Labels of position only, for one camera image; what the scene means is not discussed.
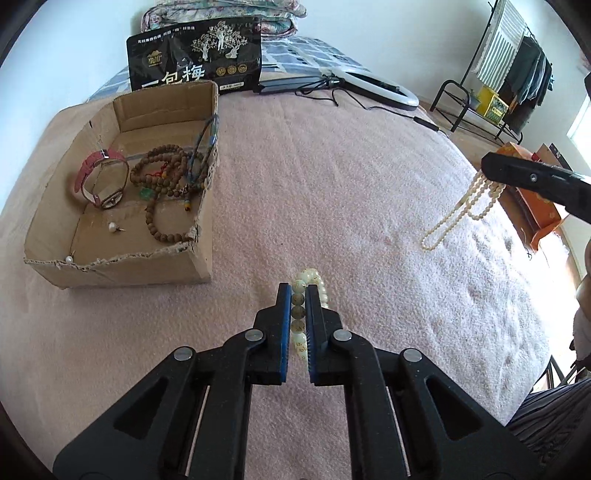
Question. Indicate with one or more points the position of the black folded tripod stand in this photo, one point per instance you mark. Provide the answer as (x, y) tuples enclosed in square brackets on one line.
[(286, 84)]

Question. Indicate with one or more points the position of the black snack bag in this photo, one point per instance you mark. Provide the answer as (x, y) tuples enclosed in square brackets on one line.
[(194, 50)]

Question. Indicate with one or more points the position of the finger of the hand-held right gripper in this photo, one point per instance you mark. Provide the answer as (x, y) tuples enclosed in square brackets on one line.
[(531, 177)]

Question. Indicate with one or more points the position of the yellow box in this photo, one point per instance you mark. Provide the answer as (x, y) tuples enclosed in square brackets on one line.
[(491, 104)]

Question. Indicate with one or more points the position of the dark hanging clothes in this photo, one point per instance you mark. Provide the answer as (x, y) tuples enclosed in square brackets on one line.
[(531, 74)]

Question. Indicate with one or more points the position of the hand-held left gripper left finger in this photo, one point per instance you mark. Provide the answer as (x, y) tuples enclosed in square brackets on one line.
[(284, 332)]

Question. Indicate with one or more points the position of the person's striped clothing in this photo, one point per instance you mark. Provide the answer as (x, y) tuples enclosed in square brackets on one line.
[(554, 424)]

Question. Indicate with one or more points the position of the person's right forearm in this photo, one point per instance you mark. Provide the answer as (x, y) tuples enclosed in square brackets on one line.
[(582, 300)]

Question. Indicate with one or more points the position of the blue plaid bedsheet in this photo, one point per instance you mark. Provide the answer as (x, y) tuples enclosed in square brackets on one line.
[(300, 53)]

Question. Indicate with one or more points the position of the folded floral quilt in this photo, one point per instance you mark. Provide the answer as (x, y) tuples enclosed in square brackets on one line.
[(277, 23)]

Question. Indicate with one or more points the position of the window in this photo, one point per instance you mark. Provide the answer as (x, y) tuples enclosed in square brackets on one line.
[(582, 129)]

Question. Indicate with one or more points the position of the black metal clothes rack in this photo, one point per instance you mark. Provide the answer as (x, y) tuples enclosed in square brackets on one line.
[(445, 90)]

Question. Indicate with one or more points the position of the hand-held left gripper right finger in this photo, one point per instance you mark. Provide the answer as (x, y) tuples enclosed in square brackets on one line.
[(313, 332)]

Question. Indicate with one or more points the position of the striped hanging cloth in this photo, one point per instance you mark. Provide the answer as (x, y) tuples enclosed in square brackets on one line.
[(501, 46)]

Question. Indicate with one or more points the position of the pink fleece blanket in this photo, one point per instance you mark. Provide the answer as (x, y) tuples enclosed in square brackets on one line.
[(323, 184)]

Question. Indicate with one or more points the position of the orange cardboard box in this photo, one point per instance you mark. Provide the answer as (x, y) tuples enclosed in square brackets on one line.
[(540, 212)]

